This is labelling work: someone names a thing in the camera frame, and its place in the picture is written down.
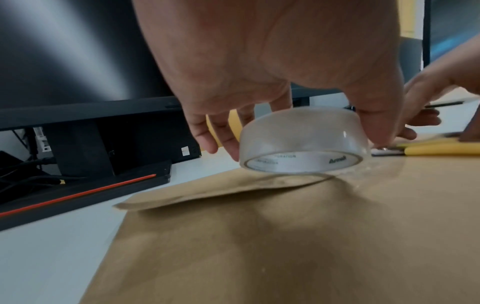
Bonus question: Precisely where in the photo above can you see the person's left hand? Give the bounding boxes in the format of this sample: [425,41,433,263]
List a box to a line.
[132,0,407,162]

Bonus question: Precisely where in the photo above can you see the person's right hand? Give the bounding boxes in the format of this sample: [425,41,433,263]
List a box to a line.
[391,38,480,142]

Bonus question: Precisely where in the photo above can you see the clear adhesive tape roll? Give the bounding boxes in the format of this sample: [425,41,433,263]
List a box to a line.
[238,107,373,174]

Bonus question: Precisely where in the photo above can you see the black framed monitor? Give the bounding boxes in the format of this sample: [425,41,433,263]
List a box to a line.
[421,0,480,66]

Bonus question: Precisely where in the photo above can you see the yellow panel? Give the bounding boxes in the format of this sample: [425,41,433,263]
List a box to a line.
[402,0,416,34]

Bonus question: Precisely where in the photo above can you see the black box device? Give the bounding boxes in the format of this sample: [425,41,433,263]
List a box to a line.
[96,112,203,167]

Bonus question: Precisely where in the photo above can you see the large black monitor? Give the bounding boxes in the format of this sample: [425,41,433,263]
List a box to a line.
[0,0,355,132]

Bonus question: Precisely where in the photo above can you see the brown paper envelope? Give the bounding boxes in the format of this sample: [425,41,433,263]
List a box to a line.
[78,154,480,304]

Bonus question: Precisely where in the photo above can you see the black monitor stand red stripe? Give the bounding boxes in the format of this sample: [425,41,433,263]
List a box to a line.
[0,118,173,231]

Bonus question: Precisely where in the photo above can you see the white plug adapter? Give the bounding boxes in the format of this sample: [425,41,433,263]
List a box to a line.
[32,127,51,153]

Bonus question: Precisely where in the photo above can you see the yellow handled scissors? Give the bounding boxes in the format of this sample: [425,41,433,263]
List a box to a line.
[371,137,480,157]

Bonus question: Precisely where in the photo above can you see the black cables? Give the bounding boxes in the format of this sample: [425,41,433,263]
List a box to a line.
[0,127,88,194]

